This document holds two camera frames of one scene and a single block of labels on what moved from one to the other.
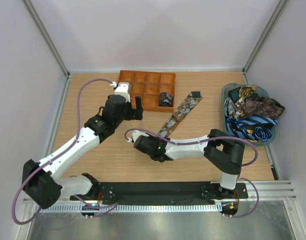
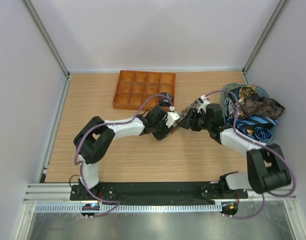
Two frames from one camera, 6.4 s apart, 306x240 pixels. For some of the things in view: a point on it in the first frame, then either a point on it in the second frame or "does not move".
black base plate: x=160 y=192 does not move
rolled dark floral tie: x=165 y=100 does not move
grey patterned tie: x=230 y=110 does not move
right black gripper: x=151 y=138 → x=186 y=122
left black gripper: x=134 y=114 → x=161 y=135
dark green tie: x=234 y=93 does not move
